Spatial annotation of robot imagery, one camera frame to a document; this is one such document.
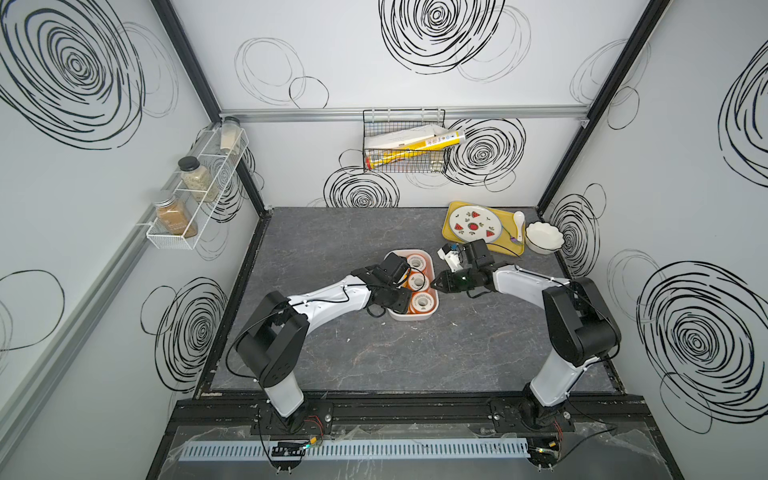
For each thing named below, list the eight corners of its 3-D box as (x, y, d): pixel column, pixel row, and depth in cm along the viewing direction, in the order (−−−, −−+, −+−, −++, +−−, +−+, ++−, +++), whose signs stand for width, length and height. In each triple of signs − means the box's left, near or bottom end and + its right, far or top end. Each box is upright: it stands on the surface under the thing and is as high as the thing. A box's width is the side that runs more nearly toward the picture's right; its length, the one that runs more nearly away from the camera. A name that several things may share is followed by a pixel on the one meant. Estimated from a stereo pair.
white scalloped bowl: (529, 254, 108) (532, 249, 106) (519, 226, 117) (521, 221, 114) (565, 254, 108) (569, 249, 106) (552, 226, 117) (556, 221, 114)
